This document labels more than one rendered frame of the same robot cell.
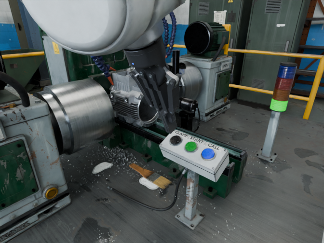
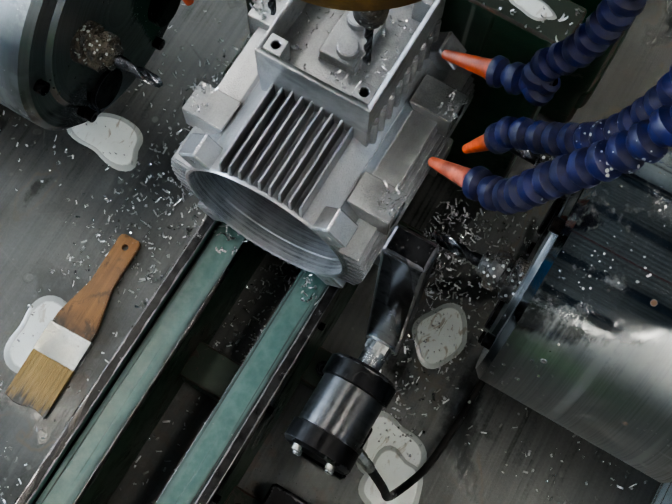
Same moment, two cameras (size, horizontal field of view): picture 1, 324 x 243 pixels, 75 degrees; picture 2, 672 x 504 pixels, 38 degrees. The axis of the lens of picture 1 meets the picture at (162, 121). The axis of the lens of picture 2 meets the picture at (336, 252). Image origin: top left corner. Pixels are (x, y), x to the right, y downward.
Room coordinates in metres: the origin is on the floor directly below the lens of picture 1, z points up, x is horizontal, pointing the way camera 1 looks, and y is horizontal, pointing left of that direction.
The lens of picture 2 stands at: (0.89, -0.22, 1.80)
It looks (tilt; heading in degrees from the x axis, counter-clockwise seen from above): 73 degrees down; 77
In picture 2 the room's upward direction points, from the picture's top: 2 degrees clockwise
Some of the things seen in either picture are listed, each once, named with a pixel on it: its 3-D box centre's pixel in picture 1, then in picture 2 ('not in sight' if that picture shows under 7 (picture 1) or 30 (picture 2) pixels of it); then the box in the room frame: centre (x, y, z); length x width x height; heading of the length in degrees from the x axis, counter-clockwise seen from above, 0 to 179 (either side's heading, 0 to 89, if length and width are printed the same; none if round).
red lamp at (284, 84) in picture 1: (284, 82); not in sight; (0.82, -0.48, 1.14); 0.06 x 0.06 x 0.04
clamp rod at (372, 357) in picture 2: not in sight; (359, 380); (0.94, -0.10, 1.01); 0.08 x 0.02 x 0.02; 48
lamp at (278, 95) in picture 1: (281, 93); not in sight; (0.82, -0.48, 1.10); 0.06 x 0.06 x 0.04
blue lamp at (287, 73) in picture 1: (286, 71); not in sight; (0.82, -0.48, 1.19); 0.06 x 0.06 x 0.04
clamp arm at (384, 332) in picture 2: (175, 78); (395, 302); (0.97, -0.06, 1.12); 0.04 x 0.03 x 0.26; 48
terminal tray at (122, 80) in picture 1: (129, 81); (351, 42); (0.98, 0.15, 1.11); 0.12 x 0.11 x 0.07; 48
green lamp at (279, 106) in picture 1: (278, 104); not in sight; (0.82, -0.48, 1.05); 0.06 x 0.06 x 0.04
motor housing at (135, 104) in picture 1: (136, 101); (325, 131); (0.95, 0.12, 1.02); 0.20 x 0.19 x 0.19; 48
